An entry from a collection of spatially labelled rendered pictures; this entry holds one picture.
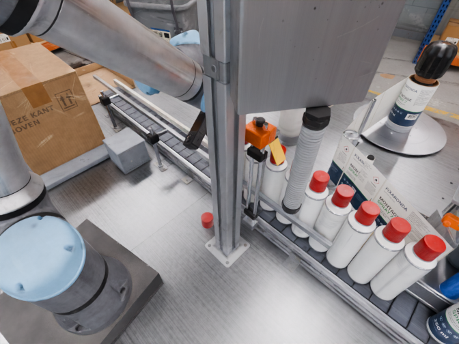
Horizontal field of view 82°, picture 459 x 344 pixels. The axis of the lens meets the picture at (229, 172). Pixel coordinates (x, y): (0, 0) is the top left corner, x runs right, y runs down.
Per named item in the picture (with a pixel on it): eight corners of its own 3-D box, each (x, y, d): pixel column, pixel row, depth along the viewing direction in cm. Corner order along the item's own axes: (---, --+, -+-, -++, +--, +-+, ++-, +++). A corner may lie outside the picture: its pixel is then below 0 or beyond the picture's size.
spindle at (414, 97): (415, 125, 96) (467, 42, 75) (406, 136, 91) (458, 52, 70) (390, 115, 100) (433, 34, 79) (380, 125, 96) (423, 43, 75)
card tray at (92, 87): (135, 87, 126) (133, 79, 123) (82, 109, 113) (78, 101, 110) (104, 67, 140) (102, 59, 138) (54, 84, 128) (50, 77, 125)
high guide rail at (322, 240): (331, 246, 57) (333, 242, 56) (328, 249, 57) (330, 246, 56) (96, 77, 109) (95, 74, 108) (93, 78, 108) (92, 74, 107)
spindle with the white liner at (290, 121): (306, 137, 93) (330, 50, 71) (291, 149, 89) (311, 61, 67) (285, 126, 97) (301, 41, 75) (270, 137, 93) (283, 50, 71)
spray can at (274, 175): (279, 198, 74) (291, 142, 59) (276, 213, 71) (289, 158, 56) (261, 194, 75) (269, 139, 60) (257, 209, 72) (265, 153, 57)
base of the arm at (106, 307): (145, 293, 56) (130, 277, 48) (77, 354, 49) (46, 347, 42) (110, 246, 63) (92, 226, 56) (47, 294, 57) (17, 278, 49)
